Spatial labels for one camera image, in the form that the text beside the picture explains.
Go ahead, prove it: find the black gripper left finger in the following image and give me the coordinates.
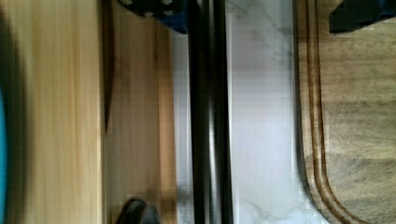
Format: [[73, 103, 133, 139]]
[[117, 0, 188, 34]]

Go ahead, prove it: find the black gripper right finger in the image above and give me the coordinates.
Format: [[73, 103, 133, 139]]
[[329, 0, 396, 34]]

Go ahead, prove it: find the black drawer handle bar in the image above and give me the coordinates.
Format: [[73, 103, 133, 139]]
[[186, 0, 233, 224]]

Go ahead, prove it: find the wooden drawer front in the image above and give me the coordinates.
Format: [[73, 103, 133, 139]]
[[102, 0, 177, 224]]

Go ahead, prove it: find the wooden drawer cabinet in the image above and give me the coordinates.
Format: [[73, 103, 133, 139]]
[[1, 0, 105, 224]]

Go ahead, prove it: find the wooden serving tray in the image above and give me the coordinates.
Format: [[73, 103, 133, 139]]
[[293, 0, 395, 224]]

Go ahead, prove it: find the teal round plate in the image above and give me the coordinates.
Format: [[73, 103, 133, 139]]
[[0, 90, 7, 224]]

